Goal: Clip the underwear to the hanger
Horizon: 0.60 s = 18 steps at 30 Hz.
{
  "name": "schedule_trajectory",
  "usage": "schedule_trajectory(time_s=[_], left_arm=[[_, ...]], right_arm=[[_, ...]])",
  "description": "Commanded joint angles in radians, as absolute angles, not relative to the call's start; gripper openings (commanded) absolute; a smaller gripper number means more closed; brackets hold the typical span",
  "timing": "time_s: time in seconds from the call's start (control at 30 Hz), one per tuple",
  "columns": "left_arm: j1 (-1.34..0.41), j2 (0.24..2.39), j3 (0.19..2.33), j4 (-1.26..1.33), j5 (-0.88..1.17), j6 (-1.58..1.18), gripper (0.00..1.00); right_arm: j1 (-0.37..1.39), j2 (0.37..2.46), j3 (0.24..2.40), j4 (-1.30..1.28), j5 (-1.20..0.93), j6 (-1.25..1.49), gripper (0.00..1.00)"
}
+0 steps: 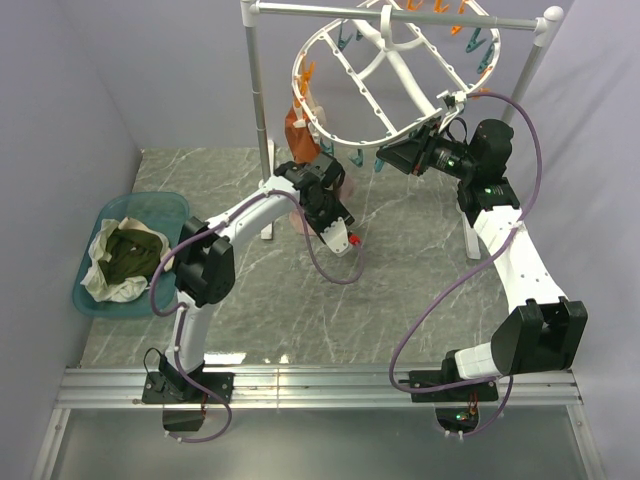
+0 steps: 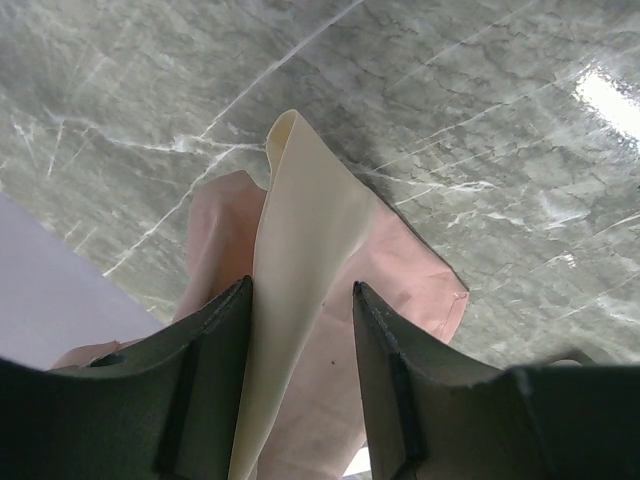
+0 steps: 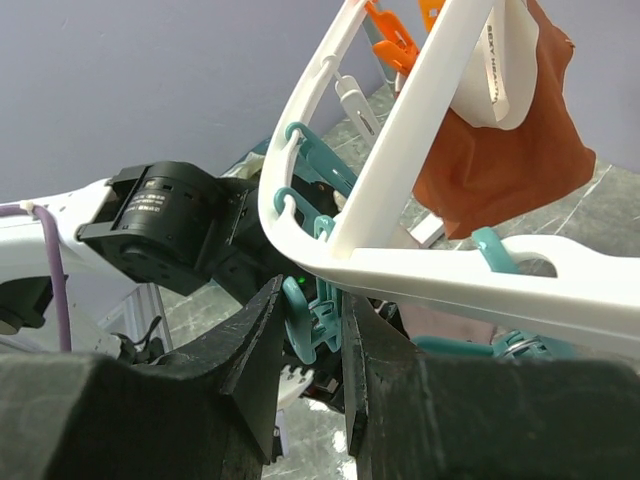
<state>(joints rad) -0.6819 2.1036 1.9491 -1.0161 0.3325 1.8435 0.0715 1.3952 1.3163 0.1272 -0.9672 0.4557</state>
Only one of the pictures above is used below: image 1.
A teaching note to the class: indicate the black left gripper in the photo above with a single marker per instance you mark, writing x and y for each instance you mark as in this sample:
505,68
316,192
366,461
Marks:
340,212

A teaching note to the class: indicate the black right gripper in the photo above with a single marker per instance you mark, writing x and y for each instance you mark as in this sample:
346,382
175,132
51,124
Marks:
414,155

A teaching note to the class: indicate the pink underwear white waistband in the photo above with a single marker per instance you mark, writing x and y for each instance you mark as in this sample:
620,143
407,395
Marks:
343,189

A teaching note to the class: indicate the orange underwear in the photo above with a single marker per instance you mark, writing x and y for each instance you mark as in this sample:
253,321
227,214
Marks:
303,147

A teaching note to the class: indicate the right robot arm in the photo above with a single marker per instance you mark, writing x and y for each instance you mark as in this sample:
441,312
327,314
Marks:
543,329

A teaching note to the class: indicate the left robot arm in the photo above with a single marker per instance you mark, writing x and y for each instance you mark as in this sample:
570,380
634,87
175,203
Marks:
204,259

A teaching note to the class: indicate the white rack foot left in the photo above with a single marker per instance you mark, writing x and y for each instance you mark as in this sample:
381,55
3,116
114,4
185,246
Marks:
267,160

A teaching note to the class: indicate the white rack foot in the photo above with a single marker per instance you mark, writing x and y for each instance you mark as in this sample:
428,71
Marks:
470,237
267,160

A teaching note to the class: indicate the white rack foot right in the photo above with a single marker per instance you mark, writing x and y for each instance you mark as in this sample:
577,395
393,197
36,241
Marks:
470,237

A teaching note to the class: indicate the teal plastic basket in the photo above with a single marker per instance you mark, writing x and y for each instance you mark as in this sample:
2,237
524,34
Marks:
165,212

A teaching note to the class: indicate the pile of clothes in basket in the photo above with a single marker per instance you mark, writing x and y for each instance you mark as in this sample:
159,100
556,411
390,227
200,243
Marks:
124,255

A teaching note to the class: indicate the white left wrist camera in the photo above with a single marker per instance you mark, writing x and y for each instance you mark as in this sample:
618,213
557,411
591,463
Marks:
338,239

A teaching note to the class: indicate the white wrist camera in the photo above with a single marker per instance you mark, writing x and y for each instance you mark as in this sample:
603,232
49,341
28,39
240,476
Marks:
338,239
455,103

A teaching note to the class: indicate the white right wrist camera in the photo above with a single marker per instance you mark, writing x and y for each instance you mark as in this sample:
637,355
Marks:
455,103

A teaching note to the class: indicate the aluminium rail front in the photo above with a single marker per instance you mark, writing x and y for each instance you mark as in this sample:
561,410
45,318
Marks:
294,387

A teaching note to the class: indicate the silver clothes rack frame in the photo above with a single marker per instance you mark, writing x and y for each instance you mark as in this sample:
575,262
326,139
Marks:
368,75

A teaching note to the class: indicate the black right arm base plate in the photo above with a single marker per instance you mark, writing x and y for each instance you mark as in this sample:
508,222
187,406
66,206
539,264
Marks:
482,392

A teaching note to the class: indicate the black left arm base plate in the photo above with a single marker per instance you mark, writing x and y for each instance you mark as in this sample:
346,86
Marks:
159,390

